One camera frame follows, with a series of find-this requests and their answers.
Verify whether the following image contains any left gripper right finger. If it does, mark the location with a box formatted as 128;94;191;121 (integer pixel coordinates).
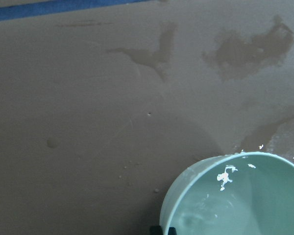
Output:
168;227;177;235

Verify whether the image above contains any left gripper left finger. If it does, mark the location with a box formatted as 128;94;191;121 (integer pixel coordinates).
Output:
149;225;162;235

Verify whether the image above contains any mint green ceramic bowl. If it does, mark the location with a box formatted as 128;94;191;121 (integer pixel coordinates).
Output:
159;152;294;235

